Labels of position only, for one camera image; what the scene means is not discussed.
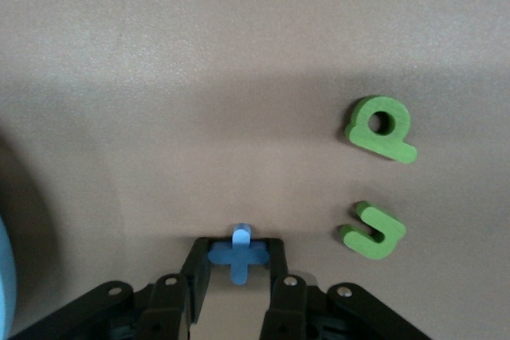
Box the green letter u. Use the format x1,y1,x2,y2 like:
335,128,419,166
339,201,406,260

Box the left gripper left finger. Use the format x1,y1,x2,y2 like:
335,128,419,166
7,237,211,340

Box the blue plate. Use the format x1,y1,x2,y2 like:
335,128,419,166
0,212,18,340

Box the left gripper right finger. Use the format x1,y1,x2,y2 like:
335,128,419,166
258,238,431,340

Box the blue letter t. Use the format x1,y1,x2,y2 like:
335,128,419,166
207,223,270,286

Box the green letter p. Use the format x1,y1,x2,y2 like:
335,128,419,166
343,95,418,165

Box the brown table cover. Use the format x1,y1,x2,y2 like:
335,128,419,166
0,0,510,340

